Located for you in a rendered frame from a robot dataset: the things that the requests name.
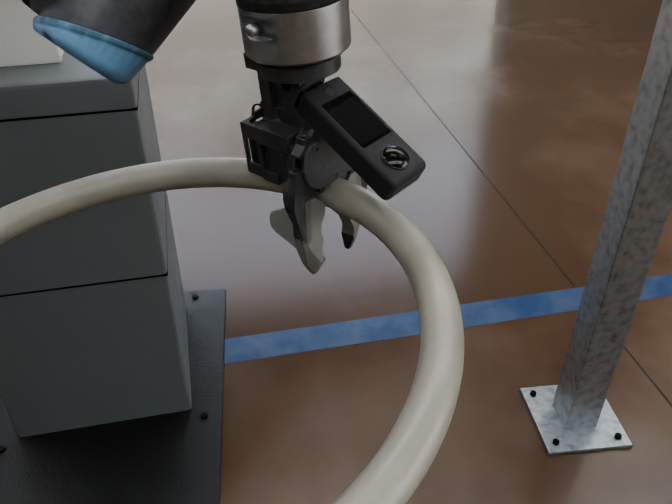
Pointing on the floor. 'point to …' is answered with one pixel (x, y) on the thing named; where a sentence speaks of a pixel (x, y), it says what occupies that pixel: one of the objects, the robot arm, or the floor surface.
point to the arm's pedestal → (86, 259)
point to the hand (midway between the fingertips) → (336, 251)
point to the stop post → (615, 269)
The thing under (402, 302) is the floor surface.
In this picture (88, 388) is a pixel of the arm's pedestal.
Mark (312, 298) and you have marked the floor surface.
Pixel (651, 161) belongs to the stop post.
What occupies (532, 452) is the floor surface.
